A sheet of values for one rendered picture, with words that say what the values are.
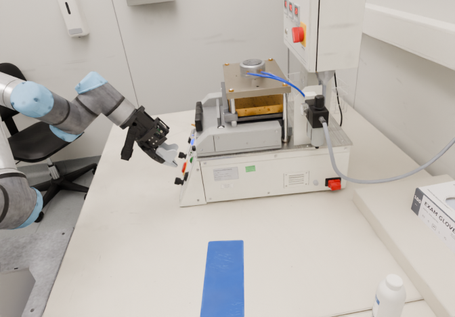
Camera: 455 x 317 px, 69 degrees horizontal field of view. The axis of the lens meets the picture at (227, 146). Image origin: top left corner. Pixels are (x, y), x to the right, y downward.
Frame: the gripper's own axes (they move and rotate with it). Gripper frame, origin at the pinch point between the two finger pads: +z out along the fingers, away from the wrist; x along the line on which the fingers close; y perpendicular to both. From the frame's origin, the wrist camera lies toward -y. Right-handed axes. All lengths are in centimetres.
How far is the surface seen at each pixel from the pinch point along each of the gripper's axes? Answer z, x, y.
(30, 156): -26, 90, -108
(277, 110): 7.7, 1.8, 35.6
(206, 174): 7.4, -4.9, 7.9
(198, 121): -4.0, 4.6, 14.8
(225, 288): 19.0, -36.0, 3.5
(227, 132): 1.2, -3.8, 21.6
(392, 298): 27, -50, 36
